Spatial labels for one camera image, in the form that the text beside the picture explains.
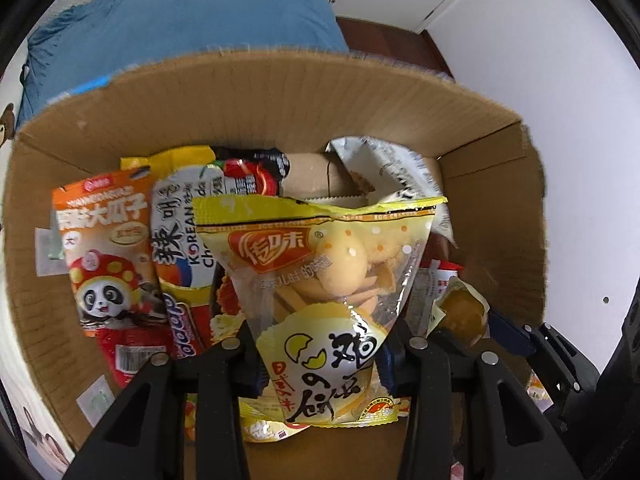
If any blue bed sheet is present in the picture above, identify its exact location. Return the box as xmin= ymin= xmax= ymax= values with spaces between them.
xmin=15 ymin=0 xmax=351 ymax=131

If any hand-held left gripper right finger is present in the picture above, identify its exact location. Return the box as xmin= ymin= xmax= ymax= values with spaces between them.
xmin=377 ymin=320 xmax=586 ymax=480

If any orange panda seed packet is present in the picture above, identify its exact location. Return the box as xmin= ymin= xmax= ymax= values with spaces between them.
xmin=51 ymin=170 xmax=173 ymax=388

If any yellow egg cookie packet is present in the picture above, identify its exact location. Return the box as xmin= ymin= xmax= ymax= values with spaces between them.
xmin=192 ymin=195 xmax=448 ymax=428

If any silver snack packet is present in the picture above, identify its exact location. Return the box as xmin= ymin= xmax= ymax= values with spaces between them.
xmin=327 ymin=135 xmax=458 ymax=248

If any yellow potato chip packet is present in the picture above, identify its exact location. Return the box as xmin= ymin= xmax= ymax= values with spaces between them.
xmin=120 ymin=146 xmax=226 ymax=361

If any white bear print pillow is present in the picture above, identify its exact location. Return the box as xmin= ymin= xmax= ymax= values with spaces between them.
xmin=0 ymin=102 xmax=17 ymax=150

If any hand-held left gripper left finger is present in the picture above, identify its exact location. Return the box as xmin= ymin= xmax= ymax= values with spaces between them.
xmin=65 ymin=320 xmax=266 ymax=480

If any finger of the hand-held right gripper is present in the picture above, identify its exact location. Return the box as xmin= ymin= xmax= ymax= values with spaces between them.
xmin=427 ymin=327 xmax=483 ymax=357
xmin=486 ymin=309 xmax=540 ymax=357

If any brown cardboard box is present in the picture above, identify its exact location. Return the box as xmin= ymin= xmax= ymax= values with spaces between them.
xmin=0 ymin=50 xmax=548 ymax=480

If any red yellow snack packet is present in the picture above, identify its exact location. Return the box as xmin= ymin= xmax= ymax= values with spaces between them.
xmin=525 ymin=374 xmax=552 ymax=411

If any red white sachet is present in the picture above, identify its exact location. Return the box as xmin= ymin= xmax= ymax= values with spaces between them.
xmin=410 ymin=259 xmax=463 ymax=336

